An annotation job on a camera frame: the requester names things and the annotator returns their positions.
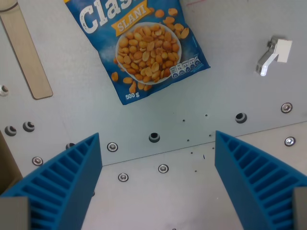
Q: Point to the grey metal bracket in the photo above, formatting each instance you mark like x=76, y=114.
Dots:
x=263, y=60

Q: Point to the brown cardboard box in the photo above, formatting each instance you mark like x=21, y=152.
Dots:
x=8, y=165

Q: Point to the light wooden strip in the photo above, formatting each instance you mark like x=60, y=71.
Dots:
x=21, y=48

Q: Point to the grey rubber grommet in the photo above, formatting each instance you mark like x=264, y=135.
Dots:
x=69, y=145
x=10, y=130

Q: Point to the blue salted peanuts bag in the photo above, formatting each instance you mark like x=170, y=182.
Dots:
x=144, y=48

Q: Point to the white rectangular block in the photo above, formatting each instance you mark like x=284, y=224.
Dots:
x=283, y=50

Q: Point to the silver screw head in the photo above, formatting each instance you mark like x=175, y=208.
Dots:
x=112, y=146
x=286, y=107
x=163, y=168
x=290, y=141
x=123, y=177
x=37, y=161

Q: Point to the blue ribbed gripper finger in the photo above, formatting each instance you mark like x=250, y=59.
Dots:
x=239, y=177
x=72, y=182

